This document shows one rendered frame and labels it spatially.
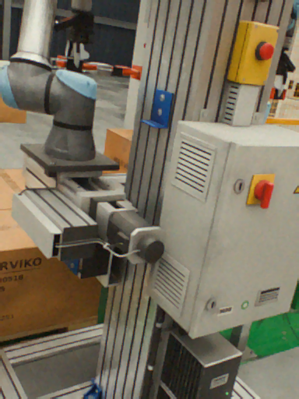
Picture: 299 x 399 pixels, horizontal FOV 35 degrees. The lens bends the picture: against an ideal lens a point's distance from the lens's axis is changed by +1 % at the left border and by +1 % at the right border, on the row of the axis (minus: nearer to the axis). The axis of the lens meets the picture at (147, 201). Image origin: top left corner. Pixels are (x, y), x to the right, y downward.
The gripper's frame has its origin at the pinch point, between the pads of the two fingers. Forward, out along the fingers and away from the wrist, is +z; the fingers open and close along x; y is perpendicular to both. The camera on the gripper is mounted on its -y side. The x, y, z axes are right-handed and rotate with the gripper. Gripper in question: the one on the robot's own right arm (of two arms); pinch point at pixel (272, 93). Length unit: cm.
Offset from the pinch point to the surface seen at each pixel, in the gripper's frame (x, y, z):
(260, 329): 16, -17, 124
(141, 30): -129, -4, -18
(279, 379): 49, 4, 124
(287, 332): 23, -31, 124
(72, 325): -5, 87, 111
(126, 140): -24, 60, 30
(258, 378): 44, 13, 124
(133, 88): -128, -3, 20
